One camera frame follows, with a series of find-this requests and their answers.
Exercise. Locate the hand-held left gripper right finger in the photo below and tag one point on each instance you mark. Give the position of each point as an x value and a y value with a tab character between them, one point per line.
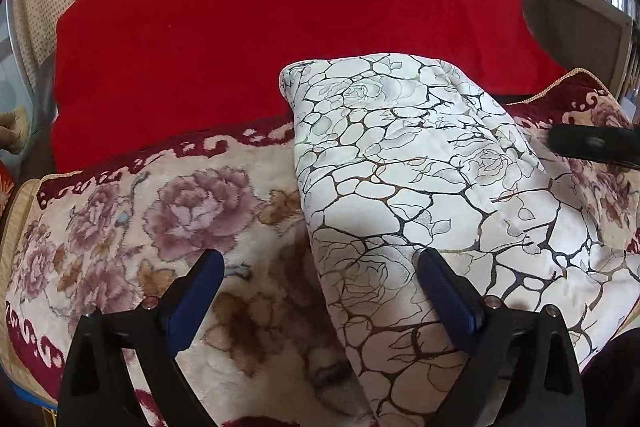
450	297

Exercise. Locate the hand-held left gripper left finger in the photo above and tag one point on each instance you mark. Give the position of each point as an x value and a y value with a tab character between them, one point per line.
192	302

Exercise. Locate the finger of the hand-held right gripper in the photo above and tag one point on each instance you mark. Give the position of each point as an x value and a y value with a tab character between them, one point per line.
595	142

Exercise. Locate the white crackle-print garment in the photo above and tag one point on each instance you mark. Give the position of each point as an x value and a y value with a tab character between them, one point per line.
400	167

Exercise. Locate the red floral plush blanket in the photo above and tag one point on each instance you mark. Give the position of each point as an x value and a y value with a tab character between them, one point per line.
175	217

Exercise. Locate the grey wooden cabinet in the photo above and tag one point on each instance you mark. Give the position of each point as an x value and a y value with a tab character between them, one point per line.
575	27

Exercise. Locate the brown fuzzy object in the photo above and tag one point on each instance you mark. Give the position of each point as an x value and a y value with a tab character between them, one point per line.
12	127

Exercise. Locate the plain red plush cushion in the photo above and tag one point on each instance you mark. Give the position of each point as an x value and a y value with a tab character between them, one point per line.
280	22

